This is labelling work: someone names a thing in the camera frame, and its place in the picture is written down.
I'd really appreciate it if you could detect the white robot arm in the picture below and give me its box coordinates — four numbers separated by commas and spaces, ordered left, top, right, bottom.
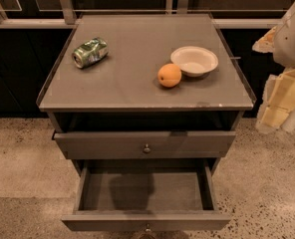
256, 67, 295, 133

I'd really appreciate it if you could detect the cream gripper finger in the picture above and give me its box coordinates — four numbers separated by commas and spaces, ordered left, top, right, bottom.
252, 27, 276, 53
256, 68, 295, 133

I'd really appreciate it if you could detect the orange fruit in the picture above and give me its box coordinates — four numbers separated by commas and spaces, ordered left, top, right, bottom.
157, 64, 181, 88

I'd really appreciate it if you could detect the grey drawer cabinet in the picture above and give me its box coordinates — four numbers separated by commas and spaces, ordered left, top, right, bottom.
36, 13, 257, 239

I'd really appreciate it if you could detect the metal railing frame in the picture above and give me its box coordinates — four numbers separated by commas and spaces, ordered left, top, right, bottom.
0, 0, 295, 30

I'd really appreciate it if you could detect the grey top drawer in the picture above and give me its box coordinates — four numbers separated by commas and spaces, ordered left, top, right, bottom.
54, 130, 235, 159

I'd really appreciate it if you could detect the crushed green soda can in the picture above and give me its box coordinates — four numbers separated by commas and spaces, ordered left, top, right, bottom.
72, 37, 109, 69

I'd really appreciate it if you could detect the grey open middle drawer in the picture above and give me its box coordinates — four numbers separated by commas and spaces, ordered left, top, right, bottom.
62, 159, 230, 232

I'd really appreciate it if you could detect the white bowl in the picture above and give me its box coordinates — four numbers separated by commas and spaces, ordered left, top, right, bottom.
170, 46, 218, 77

